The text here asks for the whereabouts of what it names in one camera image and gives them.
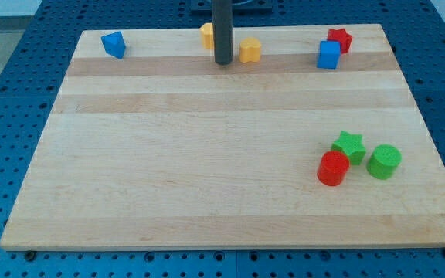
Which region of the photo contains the green star block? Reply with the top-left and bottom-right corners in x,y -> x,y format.
331,131 -> 366,165

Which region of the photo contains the green cylinder block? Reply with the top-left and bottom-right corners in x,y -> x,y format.
366,144 -> 402,180

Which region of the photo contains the blue cube block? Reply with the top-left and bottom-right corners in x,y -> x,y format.
317,41 -> 341,70

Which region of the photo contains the red cylinder block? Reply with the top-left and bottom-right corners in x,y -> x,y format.
317,151 -> 350,186

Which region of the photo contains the blue triangle block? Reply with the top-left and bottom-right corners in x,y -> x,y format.
101,32 -> 126,59

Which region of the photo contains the yellow hexagon block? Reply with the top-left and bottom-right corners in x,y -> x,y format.
199,22 -> 214,49

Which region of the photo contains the red star block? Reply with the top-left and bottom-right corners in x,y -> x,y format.
327,28 -> 353,54

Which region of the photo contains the wooden board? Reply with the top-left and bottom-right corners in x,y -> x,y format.
0,24 -> 445,252

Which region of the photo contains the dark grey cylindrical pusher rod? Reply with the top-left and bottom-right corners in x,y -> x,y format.
212,0 -> 233,65

